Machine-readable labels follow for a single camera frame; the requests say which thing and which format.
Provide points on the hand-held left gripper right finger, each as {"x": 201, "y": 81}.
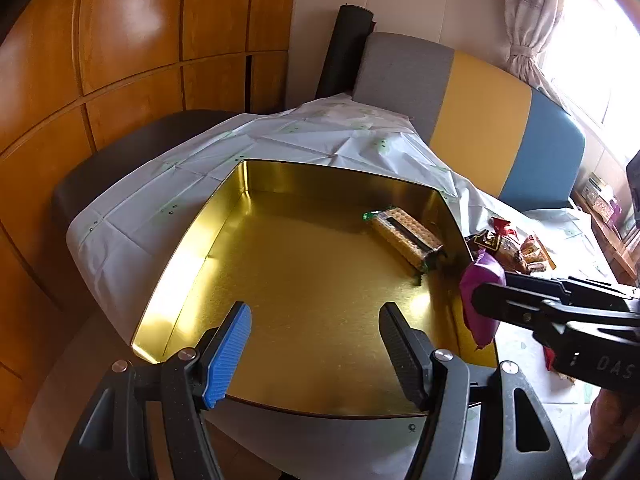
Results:
{"x": 400, "y": 355}

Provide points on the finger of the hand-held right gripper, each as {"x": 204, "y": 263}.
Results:
{"x": 505, "y": 305}
{"x": 560, "y": 285}

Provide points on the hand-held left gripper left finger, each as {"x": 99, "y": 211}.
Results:
{"x": 231, "y": 355}

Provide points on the purple snack packet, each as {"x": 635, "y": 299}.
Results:
{"x": 482, "y": 272}

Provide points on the orange snack packet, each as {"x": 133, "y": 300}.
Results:
{"x": 531, "y": 247}

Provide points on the clear packet of brown snacks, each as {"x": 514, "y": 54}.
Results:
{"x": 511, "y": 256}

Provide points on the red snack packet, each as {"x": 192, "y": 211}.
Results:
{"x": 502, "y": 226}

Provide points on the gold metal tin box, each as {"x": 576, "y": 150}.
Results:
{"x": 300, "y": 285}

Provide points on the cracker packet with green ends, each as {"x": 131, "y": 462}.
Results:
{"x": 402, "y": 234}

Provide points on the person's right hand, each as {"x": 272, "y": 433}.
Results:
{"x": 612, "y": 425}

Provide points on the small red packet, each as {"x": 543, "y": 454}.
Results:
{"x": 550, "y": 360}

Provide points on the wooden side shelf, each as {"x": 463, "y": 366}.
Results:
{"x": 612, "y": 240}

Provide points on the black appliance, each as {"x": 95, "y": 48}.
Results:
{"x": 634, "y": 180}

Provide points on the grey yellow blue sofa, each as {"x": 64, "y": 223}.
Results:
{"x": 480, "y": 105}

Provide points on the white printed tablecloth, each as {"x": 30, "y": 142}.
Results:
{"x": 300, "y": 140}

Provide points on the dark grey chair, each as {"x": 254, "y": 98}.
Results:
{"x": 125, "y": 155}

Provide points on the window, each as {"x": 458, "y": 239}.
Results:
{"x": 595, "y": 50}

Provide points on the white patterned curtain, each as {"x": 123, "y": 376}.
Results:
{"x": 530, "y": 10}

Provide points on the black rolled mat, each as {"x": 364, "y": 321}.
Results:
{"x": 345, "y": 45}

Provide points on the wooden wardrobe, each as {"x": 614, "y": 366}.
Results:
{"x": 125, "y": 50}

